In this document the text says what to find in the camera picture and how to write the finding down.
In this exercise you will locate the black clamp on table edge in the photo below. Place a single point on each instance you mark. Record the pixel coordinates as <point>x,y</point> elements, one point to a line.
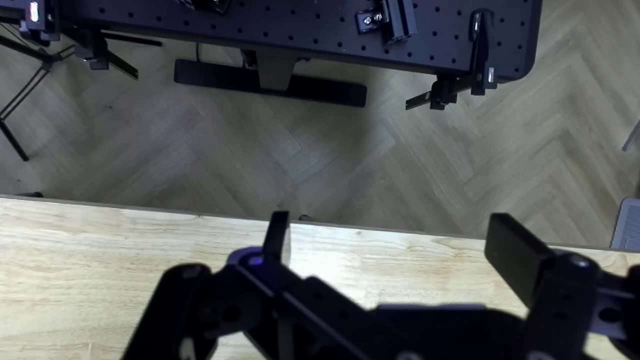
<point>480,75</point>

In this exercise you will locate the black perforated optical table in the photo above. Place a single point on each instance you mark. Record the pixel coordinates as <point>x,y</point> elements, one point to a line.
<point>409,35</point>

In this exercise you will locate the black tripod stand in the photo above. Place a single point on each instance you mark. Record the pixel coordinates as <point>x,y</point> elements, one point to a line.
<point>86,44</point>

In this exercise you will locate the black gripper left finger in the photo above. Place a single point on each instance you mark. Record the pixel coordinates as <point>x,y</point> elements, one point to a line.
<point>254,294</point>

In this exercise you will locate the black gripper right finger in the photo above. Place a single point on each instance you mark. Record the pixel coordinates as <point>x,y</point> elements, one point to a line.
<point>569,294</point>

